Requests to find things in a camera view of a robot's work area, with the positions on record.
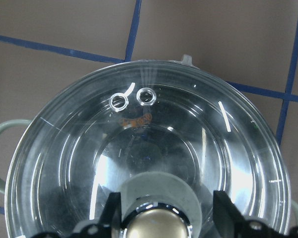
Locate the pale green cooking pot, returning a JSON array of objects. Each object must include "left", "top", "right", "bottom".
[{"left": 0, "top": 54, "right": 298, "bottom": 238}]

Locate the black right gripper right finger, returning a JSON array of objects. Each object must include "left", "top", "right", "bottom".
[{"left": 213, "top": 190, "right": 298, "bottom": 238}]

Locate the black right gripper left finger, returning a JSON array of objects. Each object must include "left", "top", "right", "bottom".
[{"left": 72, "top": 192, "right": 122, "bottom": 238}]

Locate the glass pot lid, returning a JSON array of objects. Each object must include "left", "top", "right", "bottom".
[{"left": 4, "top": 60, "right": 290, "bottom": 238}]

